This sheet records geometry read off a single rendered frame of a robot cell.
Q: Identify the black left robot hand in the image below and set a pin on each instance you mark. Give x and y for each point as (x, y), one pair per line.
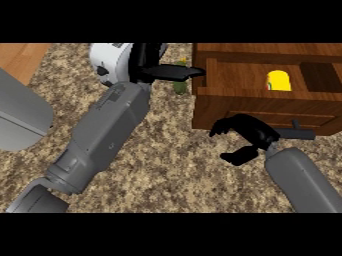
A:
(146, 71)

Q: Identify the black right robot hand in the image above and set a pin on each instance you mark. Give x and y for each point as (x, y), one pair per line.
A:
(256, 131)

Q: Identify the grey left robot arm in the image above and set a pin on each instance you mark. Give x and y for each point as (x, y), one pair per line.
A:
(105, 130)

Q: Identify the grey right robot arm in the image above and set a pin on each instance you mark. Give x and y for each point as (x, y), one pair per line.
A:
(301, 180)

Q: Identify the brown wooden drawer front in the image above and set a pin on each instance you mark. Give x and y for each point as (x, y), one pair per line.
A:
(213, 110)

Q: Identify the brown wooden drawer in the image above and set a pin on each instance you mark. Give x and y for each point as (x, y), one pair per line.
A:
(213, 110)
(233, 78)

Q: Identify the green bottle with yellow top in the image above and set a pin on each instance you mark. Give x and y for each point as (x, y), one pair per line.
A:
(180, 87)

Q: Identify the yellow can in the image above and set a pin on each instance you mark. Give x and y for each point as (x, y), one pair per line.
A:
(279, 81)

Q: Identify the brown wooden cabinet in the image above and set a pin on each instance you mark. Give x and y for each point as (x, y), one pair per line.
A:
(278, 51)

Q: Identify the large grey appliance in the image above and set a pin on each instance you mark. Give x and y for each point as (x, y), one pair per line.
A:
(9, 106)

